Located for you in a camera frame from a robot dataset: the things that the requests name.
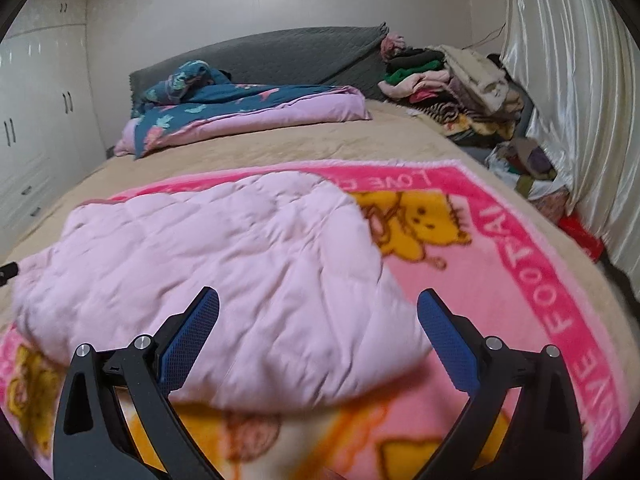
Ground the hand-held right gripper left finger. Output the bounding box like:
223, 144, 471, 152
52, 286, 223, 480

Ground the beige bed cover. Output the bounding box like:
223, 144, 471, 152
7, 97, 640, 361

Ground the pile of folded clothes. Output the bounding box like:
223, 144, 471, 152
377, 32, 536, 148

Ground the teal floral quilt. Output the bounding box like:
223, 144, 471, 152
114, 60, 373, 161

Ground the multicoloured cloth heap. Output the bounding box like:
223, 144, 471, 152
484, 137, 572, 222

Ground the pink printed blanket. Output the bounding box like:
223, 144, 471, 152
0, 159, 626, 480

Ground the white satin curtain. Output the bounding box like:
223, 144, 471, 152
500, 0, 640, 301

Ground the white wardrobe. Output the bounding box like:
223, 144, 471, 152
0, 0, 108, 241

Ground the light pink padded jacket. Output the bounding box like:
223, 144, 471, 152
10, 170, 436, 411

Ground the red bag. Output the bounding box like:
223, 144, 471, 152
557, 212, 606, 263

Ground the grey quilted headboard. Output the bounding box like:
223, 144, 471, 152
127, 22, 396, 116

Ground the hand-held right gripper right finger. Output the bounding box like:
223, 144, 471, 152
415, 287, 586, 480

